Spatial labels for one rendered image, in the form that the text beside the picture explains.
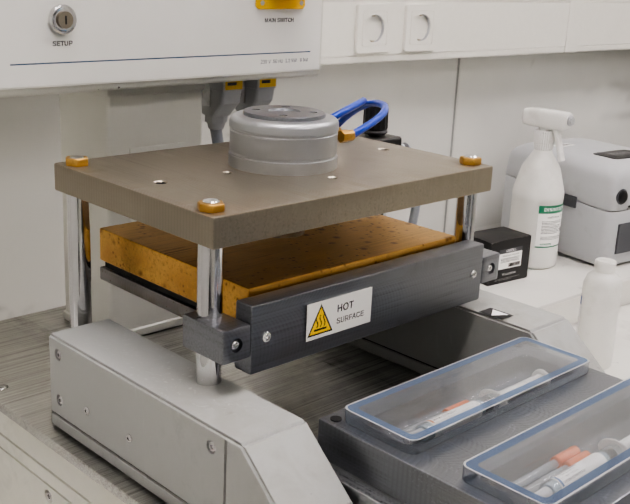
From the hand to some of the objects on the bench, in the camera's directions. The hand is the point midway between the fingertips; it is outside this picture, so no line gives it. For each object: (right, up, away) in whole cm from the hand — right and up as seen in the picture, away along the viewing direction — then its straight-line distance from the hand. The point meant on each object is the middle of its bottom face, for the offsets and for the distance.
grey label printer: (+23, +14, +123) cm, 126 cm away
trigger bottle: (+11, +11, +111) cm, 112 cm away
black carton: (+3, +9, +103) cm, 104 cm away
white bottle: (+13, -2, +84) cm, 85 cm away
